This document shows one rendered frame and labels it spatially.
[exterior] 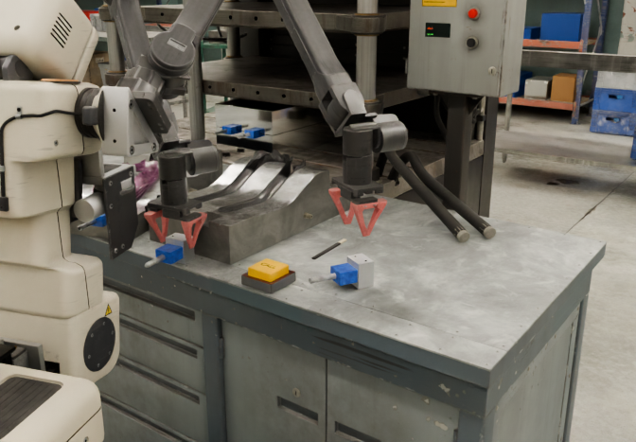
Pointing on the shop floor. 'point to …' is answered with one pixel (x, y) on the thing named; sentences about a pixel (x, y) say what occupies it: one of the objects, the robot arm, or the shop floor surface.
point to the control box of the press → (465, 46)
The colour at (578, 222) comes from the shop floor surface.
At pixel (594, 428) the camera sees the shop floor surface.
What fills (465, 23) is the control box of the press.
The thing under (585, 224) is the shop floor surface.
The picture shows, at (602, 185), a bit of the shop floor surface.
